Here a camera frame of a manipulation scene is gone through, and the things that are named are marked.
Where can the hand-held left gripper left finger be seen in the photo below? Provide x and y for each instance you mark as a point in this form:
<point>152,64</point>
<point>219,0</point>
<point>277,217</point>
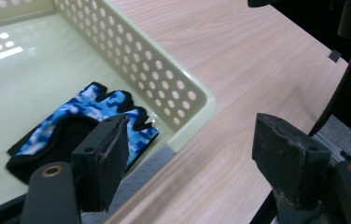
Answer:
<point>102,155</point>

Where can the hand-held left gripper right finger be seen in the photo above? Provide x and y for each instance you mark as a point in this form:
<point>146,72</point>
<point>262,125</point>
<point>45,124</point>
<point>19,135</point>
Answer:
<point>292,158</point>

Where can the blue camouflage fingerless glove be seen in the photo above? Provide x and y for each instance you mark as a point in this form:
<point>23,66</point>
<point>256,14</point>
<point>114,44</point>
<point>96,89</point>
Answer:
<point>80,105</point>

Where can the pale yellow perforated plastic basket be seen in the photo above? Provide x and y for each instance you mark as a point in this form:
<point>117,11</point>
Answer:
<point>24,77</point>

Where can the aluminium floor crossbar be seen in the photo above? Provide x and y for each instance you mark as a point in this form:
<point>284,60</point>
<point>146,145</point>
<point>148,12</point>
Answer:
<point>335,144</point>

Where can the grey tape piece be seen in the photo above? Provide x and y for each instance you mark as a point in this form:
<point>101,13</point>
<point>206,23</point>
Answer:
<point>334,56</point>

